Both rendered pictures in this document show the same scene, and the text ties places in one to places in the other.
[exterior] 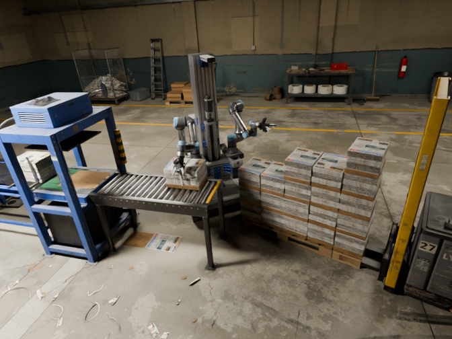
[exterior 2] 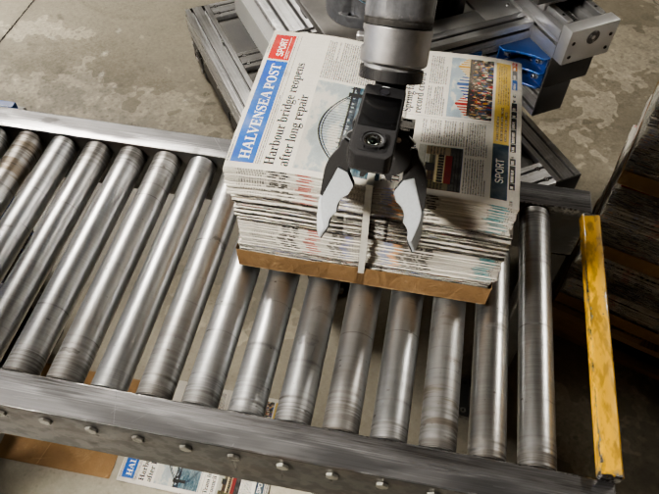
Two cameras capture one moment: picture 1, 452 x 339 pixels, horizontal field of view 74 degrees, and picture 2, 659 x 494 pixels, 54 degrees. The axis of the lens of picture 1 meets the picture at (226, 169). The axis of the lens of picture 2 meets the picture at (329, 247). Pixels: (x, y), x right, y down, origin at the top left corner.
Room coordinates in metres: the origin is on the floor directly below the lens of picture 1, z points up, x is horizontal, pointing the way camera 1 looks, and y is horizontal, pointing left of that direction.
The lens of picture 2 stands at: (2.19, 0.59, 1.62)
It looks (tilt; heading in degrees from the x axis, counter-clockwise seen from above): 52 degrees down; 352
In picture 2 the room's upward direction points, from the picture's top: 2 degrees clockwise
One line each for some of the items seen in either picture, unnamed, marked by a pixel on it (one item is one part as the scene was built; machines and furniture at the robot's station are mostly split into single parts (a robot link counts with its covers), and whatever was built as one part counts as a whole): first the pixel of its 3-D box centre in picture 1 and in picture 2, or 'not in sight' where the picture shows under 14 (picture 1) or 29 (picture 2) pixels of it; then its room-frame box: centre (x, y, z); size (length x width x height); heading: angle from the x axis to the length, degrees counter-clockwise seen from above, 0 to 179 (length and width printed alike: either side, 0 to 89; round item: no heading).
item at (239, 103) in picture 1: (238, 121); not in sight; (3.68, -0.20, 1.19); 0.15 x 0.12 x 0.55; 133
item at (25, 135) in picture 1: (59, 122); not in sight; (3.11, 1.75, 1.50); 0.94 x 0.68 x 0.10; 163
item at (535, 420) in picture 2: (206, 193); (534, 325); (2.65, 0.22, 0.77); 0.47 x 0.05 x 0.05; 163
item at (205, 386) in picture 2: (167, 190); (240, 277); (2.78, 0.65, 0.77); 0.47 x 0.05 x 0.05; 163
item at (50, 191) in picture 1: (79, 183); not in sight; (3.11, 1.75, 0.75); 0.70 x 0.65 x 0.10; 73
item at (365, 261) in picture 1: (330, 249); not in sight; (2.48, -1.10, 0.05); 1.05 x 0.10 x 0.04; 54
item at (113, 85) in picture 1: (102, 77); not in sight; (10.17, 3.84, 0.85); 1.21 x 0.83 x 1.71; 73
